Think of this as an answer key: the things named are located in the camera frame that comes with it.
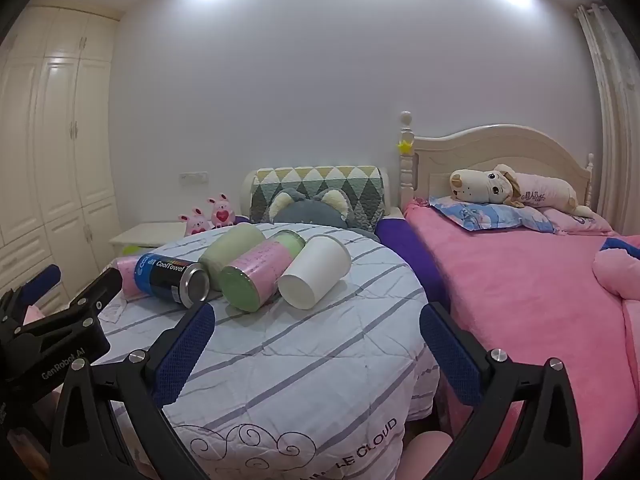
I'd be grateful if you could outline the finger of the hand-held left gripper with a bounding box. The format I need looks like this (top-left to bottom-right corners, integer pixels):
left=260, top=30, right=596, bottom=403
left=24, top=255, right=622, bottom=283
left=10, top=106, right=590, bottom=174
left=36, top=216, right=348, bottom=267
left=0, top=264, right=62, bottom=332
left=14, top=267, right=124, bottom=344

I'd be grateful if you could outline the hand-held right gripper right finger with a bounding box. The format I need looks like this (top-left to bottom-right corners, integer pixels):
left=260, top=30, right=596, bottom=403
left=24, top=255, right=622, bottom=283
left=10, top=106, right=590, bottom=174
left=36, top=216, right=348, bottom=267
left=419, top=302, right=584, bottom=480

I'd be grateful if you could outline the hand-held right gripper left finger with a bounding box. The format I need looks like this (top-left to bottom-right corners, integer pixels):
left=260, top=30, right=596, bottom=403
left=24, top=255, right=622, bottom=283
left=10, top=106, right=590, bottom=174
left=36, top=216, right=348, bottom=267
left=50, top=303, right=217, bottom=480

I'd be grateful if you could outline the white paper cup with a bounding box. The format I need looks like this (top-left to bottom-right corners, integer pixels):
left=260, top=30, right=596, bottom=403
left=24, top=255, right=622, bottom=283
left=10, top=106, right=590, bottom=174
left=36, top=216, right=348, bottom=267
left=277, top=234, right=352, bottom=311

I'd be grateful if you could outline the pale green cup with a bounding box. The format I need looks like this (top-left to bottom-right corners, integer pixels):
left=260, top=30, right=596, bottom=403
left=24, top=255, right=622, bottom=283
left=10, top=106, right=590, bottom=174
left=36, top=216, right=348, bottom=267
left=198, top=223, right=267, bottom=292

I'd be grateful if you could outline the pink and green cup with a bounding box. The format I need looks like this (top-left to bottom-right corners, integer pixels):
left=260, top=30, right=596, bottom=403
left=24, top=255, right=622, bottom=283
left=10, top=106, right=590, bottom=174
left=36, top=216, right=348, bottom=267
left=220, top=230, right=307, bottom=312

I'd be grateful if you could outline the black and blue canister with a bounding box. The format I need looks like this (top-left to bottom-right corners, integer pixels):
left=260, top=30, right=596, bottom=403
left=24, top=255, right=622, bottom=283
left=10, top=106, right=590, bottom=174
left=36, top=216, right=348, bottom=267
left=134, top=254, right=211, bottom=309

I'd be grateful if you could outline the white nightstand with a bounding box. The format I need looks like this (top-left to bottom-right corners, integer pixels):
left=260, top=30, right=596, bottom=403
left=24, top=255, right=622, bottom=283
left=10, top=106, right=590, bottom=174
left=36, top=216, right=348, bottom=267
left=109, top=221, right=188, bottom=261

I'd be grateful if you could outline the pink fleece blanket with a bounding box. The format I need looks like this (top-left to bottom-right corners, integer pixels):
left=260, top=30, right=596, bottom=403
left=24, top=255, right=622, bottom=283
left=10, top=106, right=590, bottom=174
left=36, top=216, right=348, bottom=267
left=402, top=197, right=640, bottom=480

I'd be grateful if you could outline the pink round stool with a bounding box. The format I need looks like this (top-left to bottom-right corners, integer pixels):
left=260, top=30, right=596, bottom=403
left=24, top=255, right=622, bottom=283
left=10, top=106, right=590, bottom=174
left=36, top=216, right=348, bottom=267
left=400, top=430, right=453, bottom=480

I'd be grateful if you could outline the white striped quilt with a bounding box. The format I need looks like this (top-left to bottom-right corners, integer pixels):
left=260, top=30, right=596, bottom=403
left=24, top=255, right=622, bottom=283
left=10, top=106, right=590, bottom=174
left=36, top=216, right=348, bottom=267
left=97, top=222, right=441, bottom=480

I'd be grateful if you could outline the purple bed sheet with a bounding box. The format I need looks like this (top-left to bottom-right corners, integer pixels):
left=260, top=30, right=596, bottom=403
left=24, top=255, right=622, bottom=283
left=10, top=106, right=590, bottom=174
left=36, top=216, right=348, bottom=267
left=375, top=217, right=451, bottom=311

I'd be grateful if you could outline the pink bunny plush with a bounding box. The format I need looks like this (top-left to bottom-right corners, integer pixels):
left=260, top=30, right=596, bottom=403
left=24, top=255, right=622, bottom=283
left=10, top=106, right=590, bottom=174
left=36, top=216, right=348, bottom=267
left=178, top=206, right=211, bottom=237
left=207, top=193, right=236, bottom=229

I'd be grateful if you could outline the cream wardrobe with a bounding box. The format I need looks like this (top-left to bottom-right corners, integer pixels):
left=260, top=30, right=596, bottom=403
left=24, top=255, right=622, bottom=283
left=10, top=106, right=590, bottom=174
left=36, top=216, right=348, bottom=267
left=0, top=5, right=123, bottom=311

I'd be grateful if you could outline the blue printed pillow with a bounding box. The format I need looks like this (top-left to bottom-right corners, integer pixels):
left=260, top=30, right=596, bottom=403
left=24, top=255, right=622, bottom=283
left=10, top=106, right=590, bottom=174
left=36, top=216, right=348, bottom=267
left=429, top=195, right=556, bottom=235

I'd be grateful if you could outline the cream and pink plush dog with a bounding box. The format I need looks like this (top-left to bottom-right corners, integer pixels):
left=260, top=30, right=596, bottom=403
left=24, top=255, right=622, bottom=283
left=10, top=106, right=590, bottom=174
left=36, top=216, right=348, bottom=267
left=449, top=164, right=598, bottom=221

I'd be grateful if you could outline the pink pillow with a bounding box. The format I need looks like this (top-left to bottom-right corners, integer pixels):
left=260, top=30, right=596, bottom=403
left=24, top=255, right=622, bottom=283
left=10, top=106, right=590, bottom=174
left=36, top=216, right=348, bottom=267
left=542, top=207, right=613, bottom=235

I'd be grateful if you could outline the pink plush cushion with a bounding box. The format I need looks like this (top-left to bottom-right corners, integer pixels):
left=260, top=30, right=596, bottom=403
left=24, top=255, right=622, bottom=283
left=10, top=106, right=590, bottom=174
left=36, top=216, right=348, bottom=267
left=592, top=247, right=640, bottom=301

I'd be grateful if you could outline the grey cat plush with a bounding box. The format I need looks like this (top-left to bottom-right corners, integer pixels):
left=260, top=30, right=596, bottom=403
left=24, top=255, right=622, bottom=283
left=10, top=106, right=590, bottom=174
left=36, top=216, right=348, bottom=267
left=267, top=187, right=381, bottom=243

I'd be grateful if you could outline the blue cloth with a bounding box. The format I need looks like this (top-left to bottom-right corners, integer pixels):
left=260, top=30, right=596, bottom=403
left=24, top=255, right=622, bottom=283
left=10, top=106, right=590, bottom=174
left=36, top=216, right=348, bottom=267
left=599, top=235, right=640, bottom=261

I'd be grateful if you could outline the cream wooden headboard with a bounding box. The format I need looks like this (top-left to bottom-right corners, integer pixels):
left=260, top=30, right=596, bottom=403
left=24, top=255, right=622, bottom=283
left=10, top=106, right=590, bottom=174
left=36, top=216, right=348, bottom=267
left=398, top=110, right=596, bottom=211

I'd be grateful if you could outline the cream curtain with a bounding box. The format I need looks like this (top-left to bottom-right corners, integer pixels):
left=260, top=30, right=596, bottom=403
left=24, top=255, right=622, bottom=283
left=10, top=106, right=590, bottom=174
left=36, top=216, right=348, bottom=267
left=575, top=4, right=640, bottom=241

